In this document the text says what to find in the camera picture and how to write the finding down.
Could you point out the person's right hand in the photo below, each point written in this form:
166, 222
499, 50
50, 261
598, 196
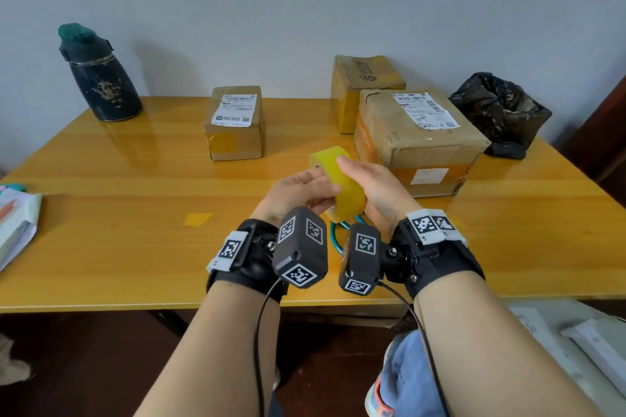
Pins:
384, 194

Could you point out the person's left hand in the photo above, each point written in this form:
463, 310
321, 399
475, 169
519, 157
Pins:
288, 194

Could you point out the person's left thumb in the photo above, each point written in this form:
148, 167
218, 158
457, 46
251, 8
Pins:
310, 177

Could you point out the person's right thumb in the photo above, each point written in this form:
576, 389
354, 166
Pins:
351, 167

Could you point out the yellow packing tape roll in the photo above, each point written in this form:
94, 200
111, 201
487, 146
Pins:
337, 172

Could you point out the person's left forearm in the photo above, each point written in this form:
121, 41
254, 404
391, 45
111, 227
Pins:
220, 358

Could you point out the person's right forearm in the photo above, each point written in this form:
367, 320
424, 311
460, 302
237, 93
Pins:
489, 353

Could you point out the large labelled cardboard box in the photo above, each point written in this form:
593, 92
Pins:
415, 143

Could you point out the yellow taped cardboard box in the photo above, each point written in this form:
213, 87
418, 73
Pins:
349, 89

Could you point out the small labelled cardboard box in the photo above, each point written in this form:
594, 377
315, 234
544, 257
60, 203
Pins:
234, 131

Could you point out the yellow tape piece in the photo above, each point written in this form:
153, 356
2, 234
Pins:
198, 219

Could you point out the black plastic bag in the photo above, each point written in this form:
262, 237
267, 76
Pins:
499, 106

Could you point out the person's blue jeans leg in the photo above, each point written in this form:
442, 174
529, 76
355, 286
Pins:
408, 377

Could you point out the dark worn water bottle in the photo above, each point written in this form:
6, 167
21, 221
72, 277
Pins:
102, 84

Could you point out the person's grey orange shoe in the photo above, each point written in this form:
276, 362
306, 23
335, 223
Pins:
375, 399

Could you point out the dark brown wooden furniture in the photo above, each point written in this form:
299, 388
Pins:
599, 148

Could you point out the white mailer packages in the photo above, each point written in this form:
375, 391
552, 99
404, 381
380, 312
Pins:
572, 338

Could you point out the clear bag of papers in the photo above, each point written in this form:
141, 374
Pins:
17, 223

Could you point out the grey object on floor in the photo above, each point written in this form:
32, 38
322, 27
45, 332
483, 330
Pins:
12, 363

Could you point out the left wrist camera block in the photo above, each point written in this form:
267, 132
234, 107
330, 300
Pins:
301, 248

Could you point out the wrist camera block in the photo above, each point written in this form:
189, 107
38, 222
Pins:
361, 258
301, 248

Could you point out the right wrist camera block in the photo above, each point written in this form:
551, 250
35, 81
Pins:
361, 258

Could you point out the black table frame brace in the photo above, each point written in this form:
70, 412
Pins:
168, 321

